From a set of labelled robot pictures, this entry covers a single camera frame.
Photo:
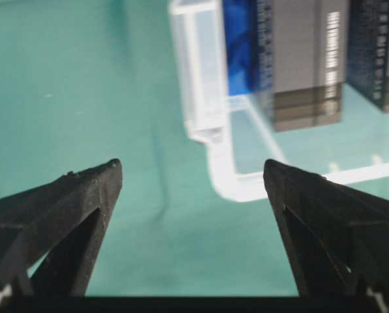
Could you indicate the black camera box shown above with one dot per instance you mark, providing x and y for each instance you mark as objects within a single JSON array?
[
  {"x": 368, "y": 51},
  {"x": 298, "y": 52}
]

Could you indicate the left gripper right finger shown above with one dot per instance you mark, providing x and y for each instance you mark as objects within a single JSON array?
[{"x": 336, "y": 237}]

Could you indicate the blue cloth liner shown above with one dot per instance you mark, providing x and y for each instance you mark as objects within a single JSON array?
[{"x": 237, "y": 21}]

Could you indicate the clear plastic storage case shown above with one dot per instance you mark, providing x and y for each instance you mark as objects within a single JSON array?
[{"x": 238, "y": 137}]

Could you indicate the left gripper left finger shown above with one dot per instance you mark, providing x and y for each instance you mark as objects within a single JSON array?
[{"x": 50, "y": 236}]

